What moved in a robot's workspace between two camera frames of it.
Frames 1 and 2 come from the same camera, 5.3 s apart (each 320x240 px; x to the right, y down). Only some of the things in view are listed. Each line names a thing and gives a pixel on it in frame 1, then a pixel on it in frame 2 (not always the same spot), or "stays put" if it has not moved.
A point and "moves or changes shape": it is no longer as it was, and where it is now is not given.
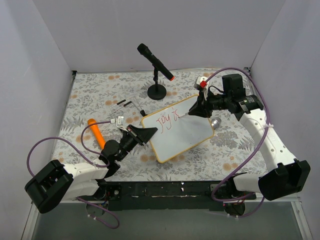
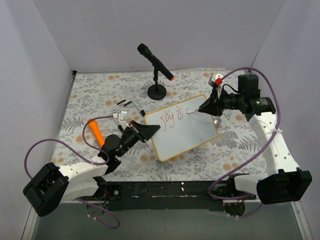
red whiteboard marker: (186, 114) moves or changes shape
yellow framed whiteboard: (176, 135) stays put
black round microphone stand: (156, 91) stays put
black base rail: (125, 194) stays put
